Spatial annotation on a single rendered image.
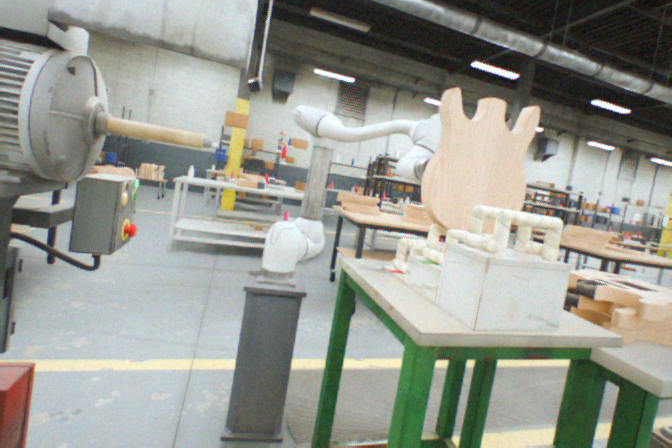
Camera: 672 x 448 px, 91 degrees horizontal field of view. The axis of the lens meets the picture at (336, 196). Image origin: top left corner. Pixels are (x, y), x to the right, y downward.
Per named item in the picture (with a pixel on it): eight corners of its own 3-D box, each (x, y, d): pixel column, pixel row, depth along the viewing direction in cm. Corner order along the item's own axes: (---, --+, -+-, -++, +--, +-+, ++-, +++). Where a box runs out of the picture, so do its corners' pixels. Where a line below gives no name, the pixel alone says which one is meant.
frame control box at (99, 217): (-22, 278, 75) (-9, 165, 74) (34, 253, 95) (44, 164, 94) (103, 284, 82) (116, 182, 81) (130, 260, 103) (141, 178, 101)
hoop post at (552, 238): (549, 262, 81) (557, 224, 81) (537, 258, 84) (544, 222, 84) (558, 263, 82) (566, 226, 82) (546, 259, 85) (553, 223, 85)
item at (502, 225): (497, 257, 75) (504, 216, 75) (486, 253, 78) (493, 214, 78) (507, 258, 76) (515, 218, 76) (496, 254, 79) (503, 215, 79)
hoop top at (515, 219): (503, 223, 75) (506, 209, 75) (492, 221, 78) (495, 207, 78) (564, 232, 82) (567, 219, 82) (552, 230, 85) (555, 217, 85)
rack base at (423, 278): (435, 305, 88) (441, 271, 87) (402, 283, 103) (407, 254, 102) (511, 307, 97) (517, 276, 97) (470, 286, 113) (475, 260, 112)
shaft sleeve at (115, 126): (111, 114, 67) (114, 126, 70) (105, 124, 65) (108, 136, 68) (205, 131, 73) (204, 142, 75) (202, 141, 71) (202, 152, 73)
